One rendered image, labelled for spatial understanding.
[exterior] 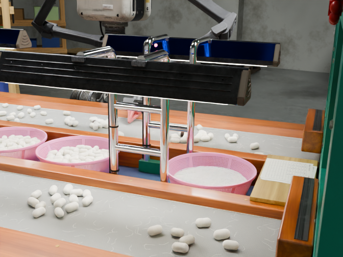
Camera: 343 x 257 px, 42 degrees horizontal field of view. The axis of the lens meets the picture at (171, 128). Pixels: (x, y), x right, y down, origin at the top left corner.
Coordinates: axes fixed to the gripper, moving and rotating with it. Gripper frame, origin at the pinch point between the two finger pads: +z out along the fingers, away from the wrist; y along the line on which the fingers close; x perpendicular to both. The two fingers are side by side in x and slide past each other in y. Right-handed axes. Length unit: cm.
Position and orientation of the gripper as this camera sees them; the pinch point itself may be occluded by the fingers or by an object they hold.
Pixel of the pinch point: (129, 121)
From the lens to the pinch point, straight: 180.5
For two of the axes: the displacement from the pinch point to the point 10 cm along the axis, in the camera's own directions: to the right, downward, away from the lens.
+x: 2.0, 5.7, 8.0
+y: 9.4, 1.3, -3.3
